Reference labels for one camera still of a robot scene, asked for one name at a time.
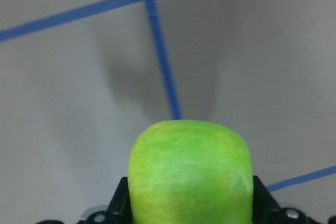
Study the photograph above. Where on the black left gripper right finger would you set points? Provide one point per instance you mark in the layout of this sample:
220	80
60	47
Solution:
265	208

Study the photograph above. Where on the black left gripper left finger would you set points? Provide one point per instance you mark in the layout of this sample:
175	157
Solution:
119	206

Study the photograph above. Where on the green apple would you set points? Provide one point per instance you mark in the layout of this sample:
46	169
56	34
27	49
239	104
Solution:
188	171

